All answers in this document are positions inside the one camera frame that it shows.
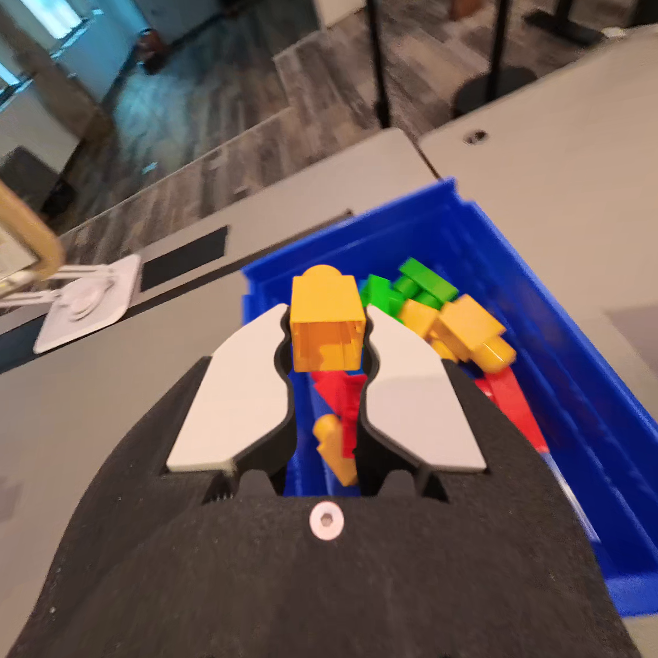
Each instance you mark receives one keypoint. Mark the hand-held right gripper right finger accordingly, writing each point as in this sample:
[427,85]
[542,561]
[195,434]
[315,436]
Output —
[421,411]

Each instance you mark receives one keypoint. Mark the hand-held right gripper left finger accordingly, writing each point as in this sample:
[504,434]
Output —
[231,406]

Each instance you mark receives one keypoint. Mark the red two-stud toy block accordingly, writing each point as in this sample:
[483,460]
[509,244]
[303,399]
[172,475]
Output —
[514,406]

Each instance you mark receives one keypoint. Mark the blue plastic bin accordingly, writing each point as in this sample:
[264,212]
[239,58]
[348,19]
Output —
[565,401]

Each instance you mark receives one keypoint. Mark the dark metal desk plate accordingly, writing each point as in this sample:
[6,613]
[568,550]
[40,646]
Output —
[185,257]

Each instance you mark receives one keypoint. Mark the adjacent grey desk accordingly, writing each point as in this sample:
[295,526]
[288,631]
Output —
[565,154]

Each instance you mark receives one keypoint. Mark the white stand base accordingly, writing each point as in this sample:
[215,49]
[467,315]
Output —
[92,308]

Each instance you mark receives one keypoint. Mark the instruction sheet on board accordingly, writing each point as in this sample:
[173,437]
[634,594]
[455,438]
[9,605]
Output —
[36,231]

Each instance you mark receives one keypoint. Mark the black box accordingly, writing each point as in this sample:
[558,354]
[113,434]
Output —
[31,175]

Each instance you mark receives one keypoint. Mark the black stand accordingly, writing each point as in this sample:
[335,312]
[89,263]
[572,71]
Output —
[493,87]

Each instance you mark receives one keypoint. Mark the red floor object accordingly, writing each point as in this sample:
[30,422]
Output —
[151,49]

